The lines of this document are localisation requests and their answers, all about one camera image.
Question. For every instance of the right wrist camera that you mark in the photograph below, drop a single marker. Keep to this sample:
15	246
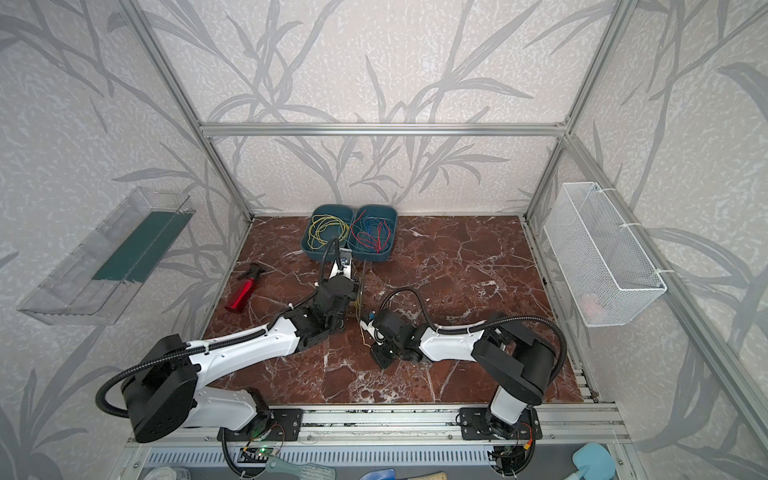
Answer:
367	325

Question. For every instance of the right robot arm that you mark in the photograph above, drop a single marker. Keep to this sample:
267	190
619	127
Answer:
523	354

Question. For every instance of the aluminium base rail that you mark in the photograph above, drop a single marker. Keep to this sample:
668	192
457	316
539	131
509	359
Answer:
439	424

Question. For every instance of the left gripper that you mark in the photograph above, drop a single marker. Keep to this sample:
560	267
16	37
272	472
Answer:
349	297

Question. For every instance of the green circuit board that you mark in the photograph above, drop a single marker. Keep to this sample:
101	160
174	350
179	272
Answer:
256	455

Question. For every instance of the white wire mesh basket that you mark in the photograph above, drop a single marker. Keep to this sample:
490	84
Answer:
609	275

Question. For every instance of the teal bin with yellow cables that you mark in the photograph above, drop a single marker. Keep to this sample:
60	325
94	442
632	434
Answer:
327	222

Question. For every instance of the clear plastic wall shelf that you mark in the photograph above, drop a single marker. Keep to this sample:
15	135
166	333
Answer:
98	280

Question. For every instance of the light blue plastic object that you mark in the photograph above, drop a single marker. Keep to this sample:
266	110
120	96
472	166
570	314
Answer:
592	462

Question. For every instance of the teal bin with red cables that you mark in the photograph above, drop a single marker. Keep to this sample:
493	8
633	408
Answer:
373	231

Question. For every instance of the red spray bottle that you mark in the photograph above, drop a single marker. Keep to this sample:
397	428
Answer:
239	298

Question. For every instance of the dark grey foam spool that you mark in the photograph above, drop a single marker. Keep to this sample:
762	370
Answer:
358	304

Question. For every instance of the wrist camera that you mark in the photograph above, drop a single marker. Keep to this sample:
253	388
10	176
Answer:
342	266
367	325

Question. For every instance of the teal handled tool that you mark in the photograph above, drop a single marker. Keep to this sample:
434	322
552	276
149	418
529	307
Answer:
307	471

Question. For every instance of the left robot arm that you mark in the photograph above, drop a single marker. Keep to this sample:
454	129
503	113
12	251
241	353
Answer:
171	388

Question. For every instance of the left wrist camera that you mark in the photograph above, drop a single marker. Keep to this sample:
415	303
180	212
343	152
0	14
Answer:
342	266

